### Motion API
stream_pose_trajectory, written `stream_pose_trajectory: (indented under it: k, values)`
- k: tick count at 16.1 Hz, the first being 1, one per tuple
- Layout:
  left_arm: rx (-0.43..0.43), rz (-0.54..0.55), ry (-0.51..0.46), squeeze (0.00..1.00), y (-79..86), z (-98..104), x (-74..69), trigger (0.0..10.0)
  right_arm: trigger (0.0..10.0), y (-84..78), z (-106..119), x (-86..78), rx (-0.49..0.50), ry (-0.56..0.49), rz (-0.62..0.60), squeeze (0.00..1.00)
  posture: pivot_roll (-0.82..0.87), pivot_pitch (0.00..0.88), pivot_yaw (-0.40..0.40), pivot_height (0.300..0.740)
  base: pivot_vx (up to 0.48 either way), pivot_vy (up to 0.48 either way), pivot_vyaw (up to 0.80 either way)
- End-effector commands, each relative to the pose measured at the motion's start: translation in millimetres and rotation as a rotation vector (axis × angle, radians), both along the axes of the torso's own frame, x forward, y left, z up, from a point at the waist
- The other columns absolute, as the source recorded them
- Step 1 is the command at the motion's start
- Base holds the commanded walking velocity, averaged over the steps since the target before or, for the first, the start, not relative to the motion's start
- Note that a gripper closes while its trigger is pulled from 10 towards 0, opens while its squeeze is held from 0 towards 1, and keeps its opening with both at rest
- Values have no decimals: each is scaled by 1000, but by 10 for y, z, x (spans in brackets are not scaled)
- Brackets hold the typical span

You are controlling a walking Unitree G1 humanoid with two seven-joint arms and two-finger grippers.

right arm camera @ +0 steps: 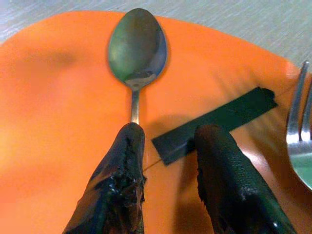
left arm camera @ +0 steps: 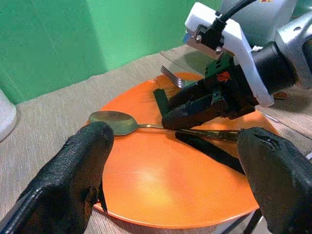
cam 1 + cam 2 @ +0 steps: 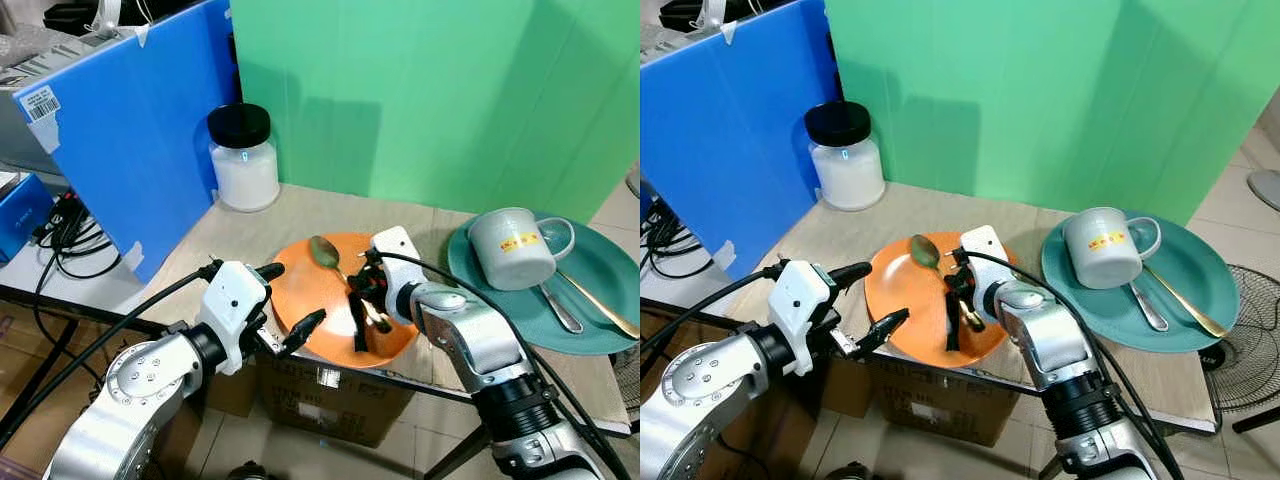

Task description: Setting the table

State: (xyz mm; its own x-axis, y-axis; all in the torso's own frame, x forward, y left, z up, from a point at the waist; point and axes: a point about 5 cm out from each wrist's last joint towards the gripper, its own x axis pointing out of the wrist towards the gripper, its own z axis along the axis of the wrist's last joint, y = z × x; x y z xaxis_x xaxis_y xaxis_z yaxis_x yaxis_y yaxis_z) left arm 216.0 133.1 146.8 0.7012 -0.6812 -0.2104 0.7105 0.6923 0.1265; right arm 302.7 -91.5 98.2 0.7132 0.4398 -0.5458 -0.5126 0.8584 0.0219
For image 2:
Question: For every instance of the black flat strip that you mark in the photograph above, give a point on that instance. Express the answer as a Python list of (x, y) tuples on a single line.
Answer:
[(162, 102), (212, 151)]

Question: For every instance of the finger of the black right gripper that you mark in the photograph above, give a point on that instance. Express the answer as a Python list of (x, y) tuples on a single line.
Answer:
[(185, 118), (187, 93)]

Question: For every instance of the white rounded container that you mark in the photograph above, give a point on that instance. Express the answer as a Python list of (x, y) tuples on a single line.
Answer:
[(6, 114)]

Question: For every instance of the gold metal spoon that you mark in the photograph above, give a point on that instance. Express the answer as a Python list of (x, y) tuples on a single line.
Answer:
[(114, 120)]

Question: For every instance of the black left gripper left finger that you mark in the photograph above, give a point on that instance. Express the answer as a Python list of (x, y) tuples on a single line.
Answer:
[(61, 175)]

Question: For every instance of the silver metal fork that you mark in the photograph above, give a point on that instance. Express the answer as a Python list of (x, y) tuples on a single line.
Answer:
[(174, 78)]

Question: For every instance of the round orange plate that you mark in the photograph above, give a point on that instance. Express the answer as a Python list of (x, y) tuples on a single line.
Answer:
[(158, 175)]

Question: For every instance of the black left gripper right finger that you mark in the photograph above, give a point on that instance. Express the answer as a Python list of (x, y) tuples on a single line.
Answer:
[(280, 180)]

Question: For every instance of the black table leg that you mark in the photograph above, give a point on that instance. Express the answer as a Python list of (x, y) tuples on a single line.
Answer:
[(252, 220)]

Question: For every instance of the small brown object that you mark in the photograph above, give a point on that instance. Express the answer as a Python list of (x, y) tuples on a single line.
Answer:
[(281, 95)]

